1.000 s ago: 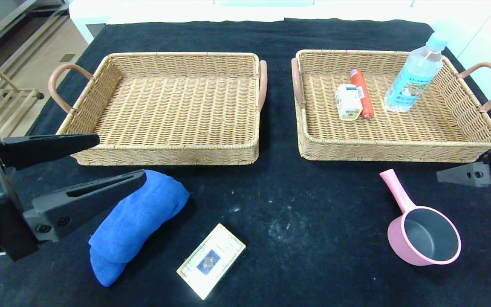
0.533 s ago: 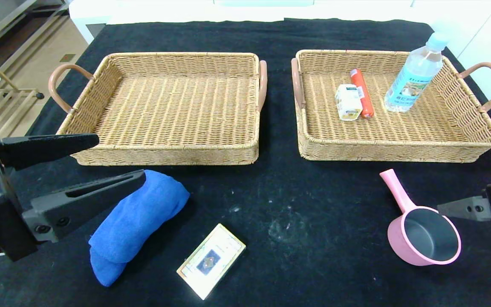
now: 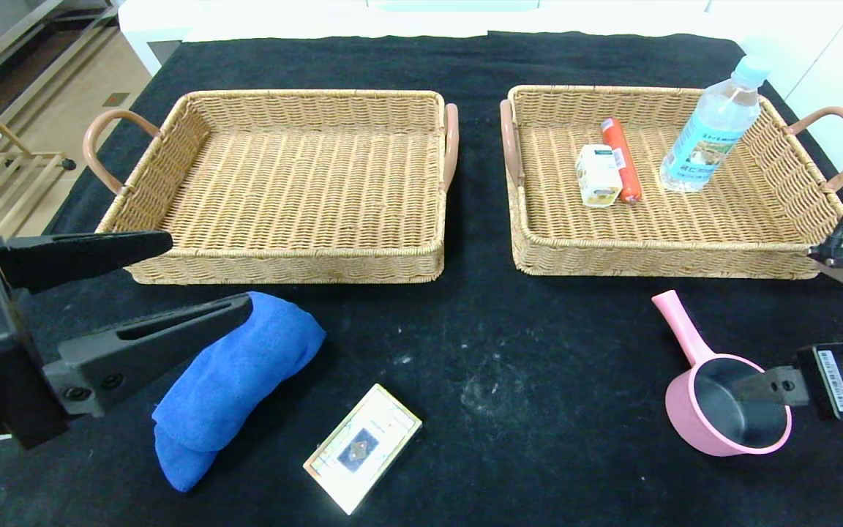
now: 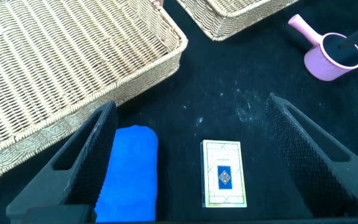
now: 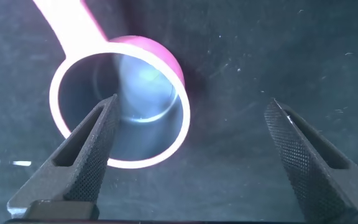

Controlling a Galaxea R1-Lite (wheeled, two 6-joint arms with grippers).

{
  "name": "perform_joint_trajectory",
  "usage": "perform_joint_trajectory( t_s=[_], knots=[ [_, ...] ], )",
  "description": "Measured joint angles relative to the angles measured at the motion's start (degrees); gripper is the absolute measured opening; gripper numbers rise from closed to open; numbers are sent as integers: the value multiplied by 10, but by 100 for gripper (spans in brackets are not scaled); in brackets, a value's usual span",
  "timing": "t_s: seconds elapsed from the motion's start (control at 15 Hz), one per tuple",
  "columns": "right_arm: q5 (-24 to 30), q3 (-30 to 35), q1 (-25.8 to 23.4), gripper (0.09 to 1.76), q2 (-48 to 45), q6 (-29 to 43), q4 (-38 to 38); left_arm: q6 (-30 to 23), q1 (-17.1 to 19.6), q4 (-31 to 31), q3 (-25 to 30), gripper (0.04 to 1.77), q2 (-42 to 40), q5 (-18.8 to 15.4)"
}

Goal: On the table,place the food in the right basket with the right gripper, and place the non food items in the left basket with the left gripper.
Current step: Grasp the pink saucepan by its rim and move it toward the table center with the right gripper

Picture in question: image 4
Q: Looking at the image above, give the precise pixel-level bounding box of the blue towel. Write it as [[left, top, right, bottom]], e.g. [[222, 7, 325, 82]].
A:
[[94, 124, 159, 223]]

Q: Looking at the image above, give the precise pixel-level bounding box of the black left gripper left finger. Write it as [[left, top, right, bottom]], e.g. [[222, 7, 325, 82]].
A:
[[6, 100, 119, 224]]

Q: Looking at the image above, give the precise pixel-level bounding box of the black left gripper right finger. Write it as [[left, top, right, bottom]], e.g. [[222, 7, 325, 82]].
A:
[[265, 93, 358, 218]]

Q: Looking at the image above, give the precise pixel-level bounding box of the wicker basket with brown handles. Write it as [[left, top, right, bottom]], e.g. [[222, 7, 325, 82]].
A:
[[0, 0, 189, 187], [175, 0, 301, 42]]

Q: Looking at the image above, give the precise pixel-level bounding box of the black table cloth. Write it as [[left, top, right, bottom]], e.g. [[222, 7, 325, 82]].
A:
[[0, 0, 358, 224]]

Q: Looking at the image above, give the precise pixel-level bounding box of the pink cup with handle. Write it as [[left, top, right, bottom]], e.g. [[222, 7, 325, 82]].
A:
[[287, 14, 358, 82]]

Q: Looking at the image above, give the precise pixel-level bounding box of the playing card box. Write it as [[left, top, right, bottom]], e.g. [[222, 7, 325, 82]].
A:
[[200, 139, 248, 208]]

